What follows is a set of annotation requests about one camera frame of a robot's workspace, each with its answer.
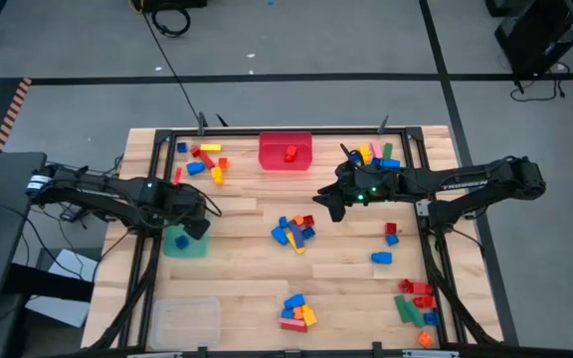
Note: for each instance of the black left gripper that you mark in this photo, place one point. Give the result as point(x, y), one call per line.
point(187, 204)

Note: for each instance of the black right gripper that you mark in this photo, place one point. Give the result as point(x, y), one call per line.
point(366, 184)

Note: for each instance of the small blue block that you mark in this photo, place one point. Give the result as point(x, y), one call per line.
point(308, 232)
point(287, 313)
point(431, 318)
point(392, 239)
point(356, 157)
point(181, 147)
point(283, 222)
point(182, 242)
point(376, 162)

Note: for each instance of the long pink block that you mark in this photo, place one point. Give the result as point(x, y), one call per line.
point(376, 149)
point(292, 321)

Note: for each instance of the small dark red block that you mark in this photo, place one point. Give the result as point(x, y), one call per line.
point(406, 286)

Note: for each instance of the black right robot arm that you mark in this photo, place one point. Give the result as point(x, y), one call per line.
point(465, 184)

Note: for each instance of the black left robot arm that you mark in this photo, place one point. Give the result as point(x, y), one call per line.
point(107, 191)

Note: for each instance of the green translucent plastic bin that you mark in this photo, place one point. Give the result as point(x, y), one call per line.
point(194, 248)

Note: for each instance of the small orange block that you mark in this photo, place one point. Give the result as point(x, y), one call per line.
point(298, 313)
point(298, 219)
point(425, 339)
point(223, 162)

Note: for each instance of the long purple block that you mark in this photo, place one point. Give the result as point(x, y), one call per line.
point(296, 232)

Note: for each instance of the red tag strip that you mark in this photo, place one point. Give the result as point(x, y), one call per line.
point(177, 175)

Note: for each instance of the long yellow block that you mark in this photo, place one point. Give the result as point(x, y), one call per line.
point(210, 147)
point(299, 250)

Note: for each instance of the long green block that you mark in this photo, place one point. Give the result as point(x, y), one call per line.
point(388, 150)
point(415, 314)
point(402, 308)

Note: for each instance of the red plastic bin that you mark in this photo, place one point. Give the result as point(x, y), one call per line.
point(271, 149)

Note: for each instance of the black clamp lever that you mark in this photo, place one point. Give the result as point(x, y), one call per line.
point(201, 124)
point(383, 124)
point(222, 120)

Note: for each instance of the clear plastic bin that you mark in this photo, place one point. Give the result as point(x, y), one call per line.
point(184, 323)

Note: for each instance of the white paper sheets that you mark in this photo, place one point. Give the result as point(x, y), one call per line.
point(75, 263)

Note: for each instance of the black power adapter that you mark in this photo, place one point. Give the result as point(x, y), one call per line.
point(70, 214)

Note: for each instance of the black desk leg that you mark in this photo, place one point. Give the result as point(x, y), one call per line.
point(48, 283)

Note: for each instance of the black equipment box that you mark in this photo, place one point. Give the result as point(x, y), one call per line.
point(177, 4)

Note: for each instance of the black computer tower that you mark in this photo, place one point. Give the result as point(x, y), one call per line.
point(540, 30)

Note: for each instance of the black aluminium table frame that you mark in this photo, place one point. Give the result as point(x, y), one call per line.
point(242, 131)

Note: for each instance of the grey metal bracket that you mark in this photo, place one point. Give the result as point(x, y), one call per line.
point(431, 354)

